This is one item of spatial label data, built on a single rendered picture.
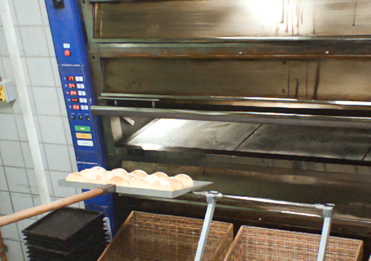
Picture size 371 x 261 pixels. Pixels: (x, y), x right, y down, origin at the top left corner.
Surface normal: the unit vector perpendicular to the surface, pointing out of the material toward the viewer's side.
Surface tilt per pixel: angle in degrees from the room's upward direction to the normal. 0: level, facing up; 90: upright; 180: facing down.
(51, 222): 0
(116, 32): 70
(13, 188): 90
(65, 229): 0
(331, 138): 0
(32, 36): 90
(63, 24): 90
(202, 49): 90
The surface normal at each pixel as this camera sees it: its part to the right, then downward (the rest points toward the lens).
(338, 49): -0.47, 0.36
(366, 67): -0.48, 0.01
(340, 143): -0.13, -0.93
